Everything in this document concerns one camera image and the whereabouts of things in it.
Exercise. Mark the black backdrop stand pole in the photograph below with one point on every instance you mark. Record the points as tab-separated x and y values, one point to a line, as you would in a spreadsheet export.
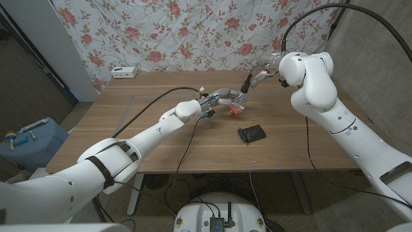
338	17

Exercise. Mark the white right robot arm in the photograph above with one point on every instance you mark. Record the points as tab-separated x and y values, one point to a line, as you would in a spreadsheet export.
338	109

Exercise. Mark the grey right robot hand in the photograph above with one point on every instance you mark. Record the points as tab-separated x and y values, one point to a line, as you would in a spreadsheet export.
268	61

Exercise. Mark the small green toy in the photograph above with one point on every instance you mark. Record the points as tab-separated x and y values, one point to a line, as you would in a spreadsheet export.
33	135

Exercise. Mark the blue storage box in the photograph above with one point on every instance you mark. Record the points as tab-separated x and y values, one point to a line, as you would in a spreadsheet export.
35	151

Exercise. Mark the white table leg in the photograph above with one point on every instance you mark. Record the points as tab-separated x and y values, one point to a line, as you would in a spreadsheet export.
135	199

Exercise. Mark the floral backdrop cloth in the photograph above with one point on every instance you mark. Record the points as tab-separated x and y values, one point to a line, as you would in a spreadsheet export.
193	32

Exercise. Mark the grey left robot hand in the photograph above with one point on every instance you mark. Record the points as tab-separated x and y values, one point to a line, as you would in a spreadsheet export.
222	95

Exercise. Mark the black ribbed card holder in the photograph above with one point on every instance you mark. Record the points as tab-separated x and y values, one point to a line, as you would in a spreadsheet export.
252	133

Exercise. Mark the white grey flat bar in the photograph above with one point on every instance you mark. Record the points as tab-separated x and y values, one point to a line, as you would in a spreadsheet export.
33	125

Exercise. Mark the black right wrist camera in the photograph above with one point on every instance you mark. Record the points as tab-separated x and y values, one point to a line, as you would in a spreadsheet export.
284	82

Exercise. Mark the black torso electronics box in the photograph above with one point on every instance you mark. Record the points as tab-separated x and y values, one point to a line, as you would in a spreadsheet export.
216	224

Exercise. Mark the teal plastic toy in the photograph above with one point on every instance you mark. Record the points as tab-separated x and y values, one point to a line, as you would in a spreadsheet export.
21	140

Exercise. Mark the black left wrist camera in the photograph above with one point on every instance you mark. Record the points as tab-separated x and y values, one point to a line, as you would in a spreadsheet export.
208	114

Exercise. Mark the yellow blue toy maraca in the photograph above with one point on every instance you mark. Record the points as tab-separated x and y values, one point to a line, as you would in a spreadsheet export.
10	135

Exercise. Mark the orange spiky stress ball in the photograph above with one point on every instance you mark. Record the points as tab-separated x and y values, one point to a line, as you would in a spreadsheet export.
235	111

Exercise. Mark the white floor container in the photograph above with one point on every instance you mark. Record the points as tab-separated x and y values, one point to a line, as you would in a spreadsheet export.
38	172

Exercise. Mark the white power strip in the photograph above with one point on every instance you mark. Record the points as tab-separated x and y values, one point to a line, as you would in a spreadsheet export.
124	72

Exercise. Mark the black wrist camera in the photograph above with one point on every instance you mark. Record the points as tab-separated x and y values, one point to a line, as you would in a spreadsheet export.
284	82
208	114

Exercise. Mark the black round floor disc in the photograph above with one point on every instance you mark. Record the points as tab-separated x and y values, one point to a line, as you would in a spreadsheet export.
156	182

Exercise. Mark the clear plastic dispenser bottle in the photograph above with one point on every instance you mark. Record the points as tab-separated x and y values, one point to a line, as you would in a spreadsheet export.
240	102

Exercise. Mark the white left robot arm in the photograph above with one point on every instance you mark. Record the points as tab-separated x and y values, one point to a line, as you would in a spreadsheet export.
145	138

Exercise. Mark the white robot torso base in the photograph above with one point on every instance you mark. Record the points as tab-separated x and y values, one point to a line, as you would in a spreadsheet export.
199	212

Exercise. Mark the black torso antenna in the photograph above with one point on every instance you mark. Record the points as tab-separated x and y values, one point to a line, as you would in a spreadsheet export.
229	212

